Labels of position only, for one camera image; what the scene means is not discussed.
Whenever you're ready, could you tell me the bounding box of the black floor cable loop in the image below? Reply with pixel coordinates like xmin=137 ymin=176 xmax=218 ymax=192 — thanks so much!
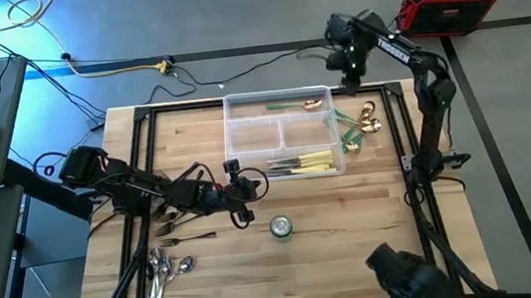
xmin=143 ymin=79 xmax=198 ymax=105

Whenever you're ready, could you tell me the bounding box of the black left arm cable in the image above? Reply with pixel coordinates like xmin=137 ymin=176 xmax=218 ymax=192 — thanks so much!
xmin=31 ymin=128 xmax=275 ymax=254

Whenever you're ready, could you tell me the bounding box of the green Sprite can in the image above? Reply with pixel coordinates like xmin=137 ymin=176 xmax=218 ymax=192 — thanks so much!
xmin=267 ymin=213 xmax=296 ymax=244

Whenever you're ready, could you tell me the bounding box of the yellow extension cable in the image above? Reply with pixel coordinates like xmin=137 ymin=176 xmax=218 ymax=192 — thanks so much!
xmin=4 ymin=0 xmax=173 ymax=94

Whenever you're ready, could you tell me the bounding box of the black aluminium table frame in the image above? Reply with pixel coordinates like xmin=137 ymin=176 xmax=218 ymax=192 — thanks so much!
xmin=51 ymin=67 xmax=500 ymax=298

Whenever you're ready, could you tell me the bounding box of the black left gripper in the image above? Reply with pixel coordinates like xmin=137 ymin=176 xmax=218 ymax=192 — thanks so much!
xmin=217 ymin=169 xmax=268 ymax=227

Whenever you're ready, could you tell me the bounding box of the black radio power cable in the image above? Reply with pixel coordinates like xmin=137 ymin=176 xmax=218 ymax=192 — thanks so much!
xmin=167 ymin=16 xmax=407 ymax=91

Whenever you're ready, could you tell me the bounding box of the red black jobsite radio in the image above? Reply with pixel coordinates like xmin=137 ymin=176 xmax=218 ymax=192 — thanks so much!
xmin=392 ymin=0 xmax=508 ymax=44

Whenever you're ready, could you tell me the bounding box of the silver spoon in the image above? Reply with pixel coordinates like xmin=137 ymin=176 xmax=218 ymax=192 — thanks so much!
xmin=144 ymin=256 xmax=178 ymax=298
xmin=140 ymin=262 xmax=162 ymax=298
xmin=141 ymin=245 xmax=170 ymax=298
xmin=149 ymin=254 xmax=200 ymax=298

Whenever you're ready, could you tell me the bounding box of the black cable with ring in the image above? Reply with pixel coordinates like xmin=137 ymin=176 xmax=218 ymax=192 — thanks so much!
xmin=6 ymin=125 xmax=112 ymax=181

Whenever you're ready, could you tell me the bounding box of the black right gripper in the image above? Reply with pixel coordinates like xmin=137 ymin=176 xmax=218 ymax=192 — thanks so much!
xmin=321 ymin=8 xmax=384 ymax=100

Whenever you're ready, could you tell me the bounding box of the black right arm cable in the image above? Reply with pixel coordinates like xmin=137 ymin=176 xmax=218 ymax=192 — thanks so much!
xmin=294 ymin=42 xmax=337 ymax=65

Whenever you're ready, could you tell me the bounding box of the black floor cable bundle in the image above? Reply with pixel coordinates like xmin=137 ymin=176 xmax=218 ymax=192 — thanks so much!
xmin=0 ymin=0 xmax=108 ymax=136

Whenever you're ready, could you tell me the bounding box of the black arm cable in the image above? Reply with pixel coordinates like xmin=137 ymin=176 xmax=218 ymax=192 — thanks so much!
xmin=31 ymin=128 xmax=275 ymax=254
xmin=294 ymin=42 xmax=337 ymax=65

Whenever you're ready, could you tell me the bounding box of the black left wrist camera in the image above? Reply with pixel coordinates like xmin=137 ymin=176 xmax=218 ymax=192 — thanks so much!
xmin=222 ymin=157 xmax=243 ymax=175

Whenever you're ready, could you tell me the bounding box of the clear plastic organizer tray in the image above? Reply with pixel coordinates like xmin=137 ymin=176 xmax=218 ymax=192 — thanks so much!
xmin=216 ymin=82 xmax=348 ymax=188

